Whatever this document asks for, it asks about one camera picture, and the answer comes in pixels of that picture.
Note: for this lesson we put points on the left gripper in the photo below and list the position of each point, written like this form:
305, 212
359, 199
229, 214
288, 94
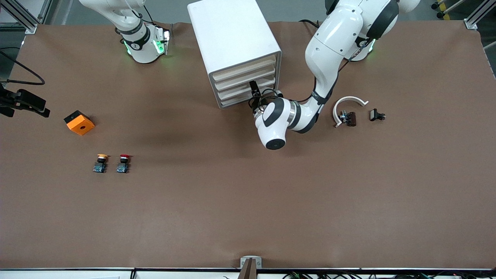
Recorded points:
257, 102

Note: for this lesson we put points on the yellow black equipment foot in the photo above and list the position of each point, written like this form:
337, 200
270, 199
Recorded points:
445, 7

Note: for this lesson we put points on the white curved plastic clamp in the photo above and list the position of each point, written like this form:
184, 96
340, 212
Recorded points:
338, 106

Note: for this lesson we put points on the small black switch part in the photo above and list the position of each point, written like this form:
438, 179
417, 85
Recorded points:
374, 114

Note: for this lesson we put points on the grey metal table bracket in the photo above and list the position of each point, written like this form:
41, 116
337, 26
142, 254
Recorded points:
250, 263

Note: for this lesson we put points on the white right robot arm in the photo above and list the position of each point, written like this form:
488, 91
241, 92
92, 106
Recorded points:
141, 46

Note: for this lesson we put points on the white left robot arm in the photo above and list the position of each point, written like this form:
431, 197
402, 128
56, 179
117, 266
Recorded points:
333, 42

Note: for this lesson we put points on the white drawer cabinet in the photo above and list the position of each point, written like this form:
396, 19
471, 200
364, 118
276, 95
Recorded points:
228, 35

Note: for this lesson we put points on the yellow push button switch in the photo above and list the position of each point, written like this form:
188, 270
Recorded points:
101, 162

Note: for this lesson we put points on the orange box with hole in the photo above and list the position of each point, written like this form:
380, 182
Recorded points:
80, 124

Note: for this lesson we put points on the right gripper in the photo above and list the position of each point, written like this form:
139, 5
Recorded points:
15, 100

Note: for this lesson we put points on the aluminium frame profile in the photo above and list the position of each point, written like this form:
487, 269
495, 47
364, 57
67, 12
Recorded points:
21, 15
476, 17

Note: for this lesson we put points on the red push button switch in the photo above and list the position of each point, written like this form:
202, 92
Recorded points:
123, 162

